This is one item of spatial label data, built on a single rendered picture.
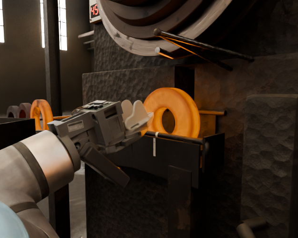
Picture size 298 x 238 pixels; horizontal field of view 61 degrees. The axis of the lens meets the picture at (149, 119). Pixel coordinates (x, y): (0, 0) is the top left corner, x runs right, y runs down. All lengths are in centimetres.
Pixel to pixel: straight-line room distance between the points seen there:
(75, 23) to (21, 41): 253
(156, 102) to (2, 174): 35
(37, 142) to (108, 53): 62
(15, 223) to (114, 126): 28
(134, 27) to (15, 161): 37
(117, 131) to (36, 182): 16
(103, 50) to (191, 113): 54
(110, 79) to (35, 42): 1048
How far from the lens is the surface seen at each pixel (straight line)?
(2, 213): 19
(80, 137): 42
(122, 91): 78
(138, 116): 48
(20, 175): 36
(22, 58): 1102
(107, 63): 94
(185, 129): 53
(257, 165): 43
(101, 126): 41
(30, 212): 35
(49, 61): 754
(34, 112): 122
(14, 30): 1111
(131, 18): 56
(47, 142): 38
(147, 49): 57
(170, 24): 51
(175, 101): 54
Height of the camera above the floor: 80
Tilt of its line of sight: 6 degrees down
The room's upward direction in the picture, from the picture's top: straight up
